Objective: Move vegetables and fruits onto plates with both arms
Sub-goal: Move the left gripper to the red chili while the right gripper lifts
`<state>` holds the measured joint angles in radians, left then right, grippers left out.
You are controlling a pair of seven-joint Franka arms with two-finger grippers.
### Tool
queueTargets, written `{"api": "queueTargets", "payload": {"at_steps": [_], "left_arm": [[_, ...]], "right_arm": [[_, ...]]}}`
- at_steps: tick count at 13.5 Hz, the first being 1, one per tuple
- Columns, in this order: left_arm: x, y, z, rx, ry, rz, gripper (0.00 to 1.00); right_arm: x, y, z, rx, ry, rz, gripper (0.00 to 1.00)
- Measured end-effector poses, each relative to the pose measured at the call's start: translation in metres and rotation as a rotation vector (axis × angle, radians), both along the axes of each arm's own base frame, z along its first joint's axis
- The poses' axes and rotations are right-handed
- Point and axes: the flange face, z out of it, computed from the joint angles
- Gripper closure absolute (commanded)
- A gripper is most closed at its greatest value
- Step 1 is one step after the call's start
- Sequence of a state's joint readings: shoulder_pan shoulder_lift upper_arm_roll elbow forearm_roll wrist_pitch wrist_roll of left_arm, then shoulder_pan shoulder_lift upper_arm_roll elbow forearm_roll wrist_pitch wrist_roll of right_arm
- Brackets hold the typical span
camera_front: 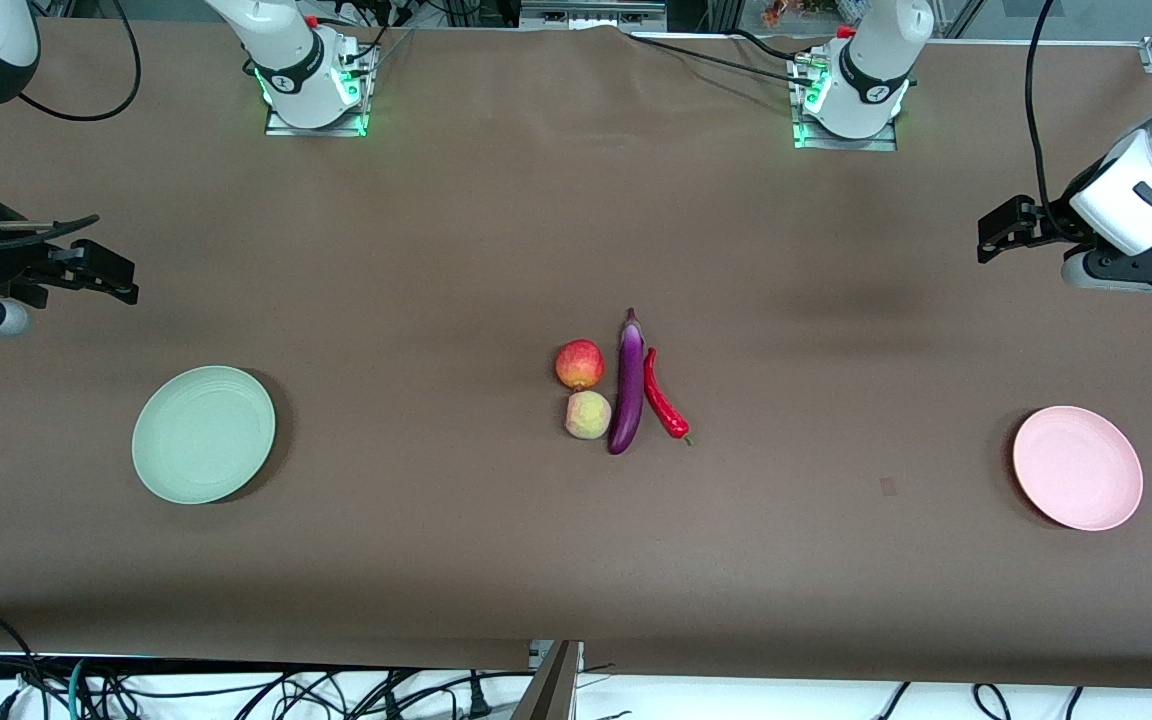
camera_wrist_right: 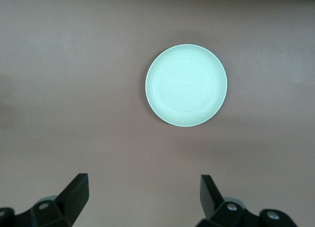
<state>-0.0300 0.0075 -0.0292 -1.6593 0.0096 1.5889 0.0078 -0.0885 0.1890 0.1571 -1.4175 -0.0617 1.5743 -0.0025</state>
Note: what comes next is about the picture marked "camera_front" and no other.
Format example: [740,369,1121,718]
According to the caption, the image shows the red chili pepper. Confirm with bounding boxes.
[643,347,694,446]

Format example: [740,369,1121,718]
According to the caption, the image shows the purple eggplant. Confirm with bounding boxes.
[607,308,647,456]

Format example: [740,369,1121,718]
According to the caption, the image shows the red yellow apple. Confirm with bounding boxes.
[555,339,606,392]

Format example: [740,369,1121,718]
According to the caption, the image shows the pale yellow peach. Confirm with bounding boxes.
[564,390,613,441]

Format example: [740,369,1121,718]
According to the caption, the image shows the light green plate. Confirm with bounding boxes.
[131,365,277,506]

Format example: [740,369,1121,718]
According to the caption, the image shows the pink plate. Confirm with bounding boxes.
[1012,405,1144,532]

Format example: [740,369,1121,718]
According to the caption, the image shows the orange background objects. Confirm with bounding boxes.
[763,0,843,29]

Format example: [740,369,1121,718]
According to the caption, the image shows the brown table cover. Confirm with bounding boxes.
[0,18,1152,691]

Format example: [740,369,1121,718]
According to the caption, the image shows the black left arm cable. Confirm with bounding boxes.
[1024,0,1087,246]

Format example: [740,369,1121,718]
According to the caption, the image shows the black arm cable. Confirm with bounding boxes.
[16,0,143,123]
[1024,0,1087,246]

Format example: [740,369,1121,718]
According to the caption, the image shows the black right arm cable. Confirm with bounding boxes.
[16,0,143,123]

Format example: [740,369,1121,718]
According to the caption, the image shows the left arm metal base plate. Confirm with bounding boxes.
[788,52,900,153]

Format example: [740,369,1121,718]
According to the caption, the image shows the short black base cable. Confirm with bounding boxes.
[726,28,812,63]

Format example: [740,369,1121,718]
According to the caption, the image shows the long black base cable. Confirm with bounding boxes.
[624,32,817,89]

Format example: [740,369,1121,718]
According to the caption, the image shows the black floor cable tangle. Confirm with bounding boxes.
[86,666,502,720]

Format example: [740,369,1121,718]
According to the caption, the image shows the aluminium frame rail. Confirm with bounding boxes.
[520,0,669,31]

